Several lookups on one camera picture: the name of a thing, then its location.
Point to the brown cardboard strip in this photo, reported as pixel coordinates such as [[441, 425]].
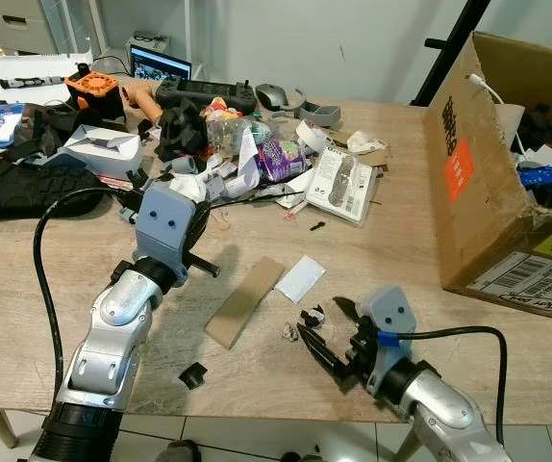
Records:
[[245, 303]]

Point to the black crumpled fabric lump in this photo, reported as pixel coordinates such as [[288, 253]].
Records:
[[180, 133]]

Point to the purple snack packet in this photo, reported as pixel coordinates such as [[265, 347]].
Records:
[[281, 161]]

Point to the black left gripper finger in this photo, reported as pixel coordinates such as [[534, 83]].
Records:
[[200, 214]]

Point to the crushed clear plastic bottle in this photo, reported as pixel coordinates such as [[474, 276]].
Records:
[[226, 130]]

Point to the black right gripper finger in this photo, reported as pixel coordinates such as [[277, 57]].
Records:
[[324, 354], [351, 314]]

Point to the grey plastic bracket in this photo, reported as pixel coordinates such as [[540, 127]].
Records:
[[321, 114]]

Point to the small grey crumpled scrap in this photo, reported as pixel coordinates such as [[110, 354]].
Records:
[[288, 332]]

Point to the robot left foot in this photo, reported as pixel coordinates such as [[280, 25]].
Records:
[[177, 451]]

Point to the small laptop screen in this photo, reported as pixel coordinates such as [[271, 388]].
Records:
[[161, 64]]

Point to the grey drawer cabinet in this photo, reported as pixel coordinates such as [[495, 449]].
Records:
[[16, 24]]

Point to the small black plastic piece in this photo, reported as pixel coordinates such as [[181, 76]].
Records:
[[192, 375]]

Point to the black and grey hand tool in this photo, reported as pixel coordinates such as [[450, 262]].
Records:
[[31, 82]]

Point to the blue and white packet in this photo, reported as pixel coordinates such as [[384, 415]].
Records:
[[5, 122]]

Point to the blue plastic wrapper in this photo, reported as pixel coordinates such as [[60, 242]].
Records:
[[550, 173]]

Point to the grey computer mouse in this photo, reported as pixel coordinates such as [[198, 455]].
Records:
[[276, 96]]

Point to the white blister pack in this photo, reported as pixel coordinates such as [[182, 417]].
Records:
[[343, 188]]

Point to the black remote controller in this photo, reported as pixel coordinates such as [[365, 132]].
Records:
[[204, 94]]

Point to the white cardboard product box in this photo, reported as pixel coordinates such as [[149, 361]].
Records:
[[103, 152]]

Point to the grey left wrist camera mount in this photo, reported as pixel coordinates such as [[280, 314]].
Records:
[[165, 226]]

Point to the orange and black device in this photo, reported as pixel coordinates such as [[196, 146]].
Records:
[[93, 91]]

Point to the black and white trash scrap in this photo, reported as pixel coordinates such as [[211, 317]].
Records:
[[311, 316]]

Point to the white tape roll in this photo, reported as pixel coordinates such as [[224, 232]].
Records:
[[310, 135]]

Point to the large brown cardboard box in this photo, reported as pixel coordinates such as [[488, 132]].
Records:
[[478, 212]]

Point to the crumpled white paper ball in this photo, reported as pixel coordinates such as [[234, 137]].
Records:
[[365, 142]]

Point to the black shoe sole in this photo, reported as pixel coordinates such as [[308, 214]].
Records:
[[26, 188]]

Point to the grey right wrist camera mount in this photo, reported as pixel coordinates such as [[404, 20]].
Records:
[[391, 310]]

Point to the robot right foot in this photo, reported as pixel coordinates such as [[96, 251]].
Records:
[[301, 458]]

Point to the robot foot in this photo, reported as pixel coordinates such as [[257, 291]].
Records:
[[177, 451], [301, 458]]

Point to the small white plastic packet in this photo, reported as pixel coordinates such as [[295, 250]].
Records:
[[301, 279]]

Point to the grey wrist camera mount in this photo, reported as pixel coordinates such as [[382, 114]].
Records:
[[165, 226], [391, 310]]

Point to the tiny black screw piece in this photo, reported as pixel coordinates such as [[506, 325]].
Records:
[[316, 226]]

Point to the black slanted metal pole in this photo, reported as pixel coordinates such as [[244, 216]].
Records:
[[449, 53]]

